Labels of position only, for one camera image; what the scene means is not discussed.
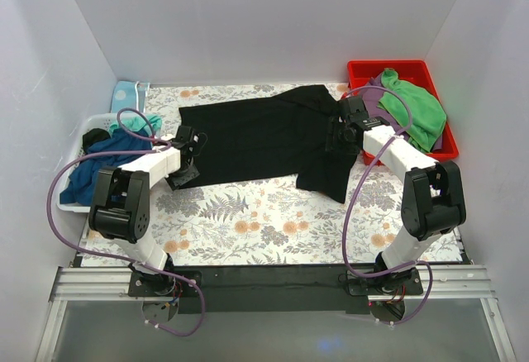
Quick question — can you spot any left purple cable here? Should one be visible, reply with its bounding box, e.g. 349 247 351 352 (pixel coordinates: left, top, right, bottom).
46 107 207 336

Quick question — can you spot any blue polka dot cloth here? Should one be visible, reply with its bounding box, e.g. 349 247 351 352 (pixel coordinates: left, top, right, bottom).
111 81 150 113

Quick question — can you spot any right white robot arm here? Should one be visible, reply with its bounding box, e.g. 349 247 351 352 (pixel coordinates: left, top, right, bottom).
327 94 466 294

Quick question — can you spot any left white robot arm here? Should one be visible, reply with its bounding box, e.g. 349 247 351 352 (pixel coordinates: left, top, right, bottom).
88 126 207 296

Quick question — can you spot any white laundry basket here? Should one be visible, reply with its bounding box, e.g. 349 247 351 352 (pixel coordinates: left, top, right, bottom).
57 112 143 213

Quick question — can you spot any green t-shirt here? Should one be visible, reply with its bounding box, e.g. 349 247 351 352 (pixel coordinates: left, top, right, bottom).
380 69 446 153

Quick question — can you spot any purple t-shirt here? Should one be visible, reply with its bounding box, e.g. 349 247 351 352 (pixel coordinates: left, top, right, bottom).
359 73 442 152

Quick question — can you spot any teal t-shirt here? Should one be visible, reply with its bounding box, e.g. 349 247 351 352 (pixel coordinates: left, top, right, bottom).
108 115 162 141

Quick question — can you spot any aluminium mounting rail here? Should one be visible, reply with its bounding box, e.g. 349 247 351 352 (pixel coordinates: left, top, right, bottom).
36 264 516 361

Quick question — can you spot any red plastic bin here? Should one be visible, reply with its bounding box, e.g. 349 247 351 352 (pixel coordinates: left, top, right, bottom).
347 60 459 161

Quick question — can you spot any blue t-shirt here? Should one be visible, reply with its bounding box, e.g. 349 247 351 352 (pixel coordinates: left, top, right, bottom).
59 129 152 207

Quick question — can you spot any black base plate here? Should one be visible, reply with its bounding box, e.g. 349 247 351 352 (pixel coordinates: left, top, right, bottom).
127 264 424 316

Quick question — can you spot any black t-shirt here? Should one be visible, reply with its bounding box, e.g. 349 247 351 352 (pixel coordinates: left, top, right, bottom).
179 85 356 203

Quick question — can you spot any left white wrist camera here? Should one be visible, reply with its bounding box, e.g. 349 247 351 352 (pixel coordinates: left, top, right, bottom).
151 134 174 150

